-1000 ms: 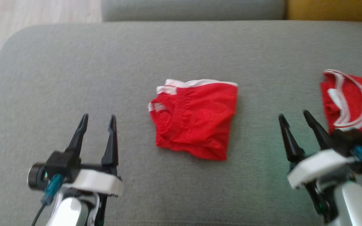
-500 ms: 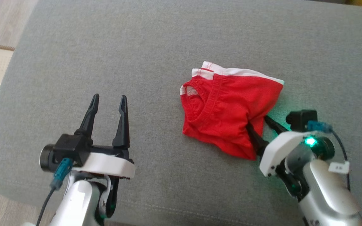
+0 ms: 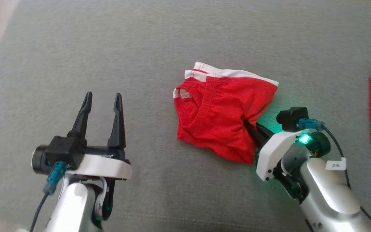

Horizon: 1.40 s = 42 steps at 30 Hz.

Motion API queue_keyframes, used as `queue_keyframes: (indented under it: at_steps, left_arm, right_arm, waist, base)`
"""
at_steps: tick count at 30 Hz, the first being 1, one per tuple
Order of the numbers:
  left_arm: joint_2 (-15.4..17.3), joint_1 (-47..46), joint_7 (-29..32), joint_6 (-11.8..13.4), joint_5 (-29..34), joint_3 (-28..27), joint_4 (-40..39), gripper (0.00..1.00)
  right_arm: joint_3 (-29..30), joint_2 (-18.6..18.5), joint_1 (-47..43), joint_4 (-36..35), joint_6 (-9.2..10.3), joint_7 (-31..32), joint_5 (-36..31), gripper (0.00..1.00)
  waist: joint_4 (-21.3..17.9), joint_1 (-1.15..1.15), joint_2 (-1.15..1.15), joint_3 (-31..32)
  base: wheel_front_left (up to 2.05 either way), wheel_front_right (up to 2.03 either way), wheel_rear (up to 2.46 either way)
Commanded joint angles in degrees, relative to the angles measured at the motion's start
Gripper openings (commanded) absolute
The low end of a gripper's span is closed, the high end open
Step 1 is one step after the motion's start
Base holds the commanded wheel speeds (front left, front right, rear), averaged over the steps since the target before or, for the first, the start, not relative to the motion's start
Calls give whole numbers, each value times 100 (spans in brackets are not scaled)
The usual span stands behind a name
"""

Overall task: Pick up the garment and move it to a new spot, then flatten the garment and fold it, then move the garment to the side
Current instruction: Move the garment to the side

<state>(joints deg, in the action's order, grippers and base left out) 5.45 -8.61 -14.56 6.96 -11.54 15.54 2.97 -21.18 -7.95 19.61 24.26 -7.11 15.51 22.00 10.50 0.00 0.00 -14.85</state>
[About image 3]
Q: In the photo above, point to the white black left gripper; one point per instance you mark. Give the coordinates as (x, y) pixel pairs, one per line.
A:
(105, 166)

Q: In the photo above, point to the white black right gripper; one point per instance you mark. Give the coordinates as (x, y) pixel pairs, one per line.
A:
(279, 151)

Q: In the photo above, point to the red white numbered shorts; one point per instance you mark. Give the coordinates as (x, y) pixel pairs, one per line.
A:
(217, 122)

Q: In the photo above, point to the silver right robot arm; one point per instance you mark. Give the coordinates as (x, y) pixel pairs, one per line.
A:
(330, 199)

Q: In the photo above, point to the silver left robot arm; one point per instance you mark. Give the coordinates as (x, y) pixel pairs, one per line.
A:
(76, 206)

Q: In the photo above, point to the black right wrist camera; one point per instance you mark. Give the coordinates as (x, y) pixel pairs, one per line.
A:
(290, 118)

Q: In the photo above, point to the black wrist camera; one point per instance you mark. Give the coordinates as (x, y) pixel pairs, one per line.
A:
(290, 118)
(60, 151)

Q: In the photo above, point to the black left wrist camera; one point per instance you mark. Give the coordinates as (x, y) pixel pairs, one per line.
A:
(60, 151)

